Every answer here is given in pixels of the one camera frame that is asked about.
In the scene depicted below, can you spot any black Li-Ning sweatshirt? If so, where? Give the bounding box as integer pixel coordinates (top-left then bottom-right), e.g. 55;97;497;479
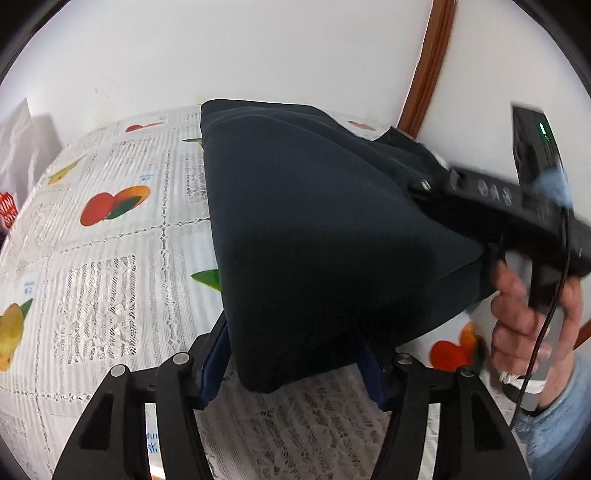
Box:
200;100;493;393

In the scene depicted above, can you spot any blue denim sleeve forearm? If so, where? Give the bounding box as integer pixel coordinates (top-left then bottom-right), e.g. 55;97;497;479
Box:
515;356;590;479

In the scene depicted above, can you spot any person's right hand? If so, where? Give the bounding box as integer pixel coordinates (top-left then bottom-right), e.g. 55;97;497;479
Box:
491;261;583;409

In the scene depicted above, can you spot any white lace fruit tablecloth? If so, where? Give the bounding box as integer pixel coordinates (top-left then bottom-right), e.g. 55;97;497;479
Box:
0;104;491;480

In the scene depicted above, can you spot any white Miniso plastic bag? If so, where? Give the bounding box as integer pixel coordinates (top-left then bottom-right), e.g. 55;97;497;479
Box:
0;99;62;234

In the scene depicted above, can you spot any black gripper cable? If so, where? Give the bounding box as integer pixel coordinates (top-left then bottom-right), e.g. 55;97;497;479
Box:
502;207;574;428

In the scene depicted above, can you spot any brown wooden door frame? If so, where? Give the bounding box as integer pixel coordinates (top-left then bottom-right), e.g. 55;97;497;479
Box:
397;0;458;138

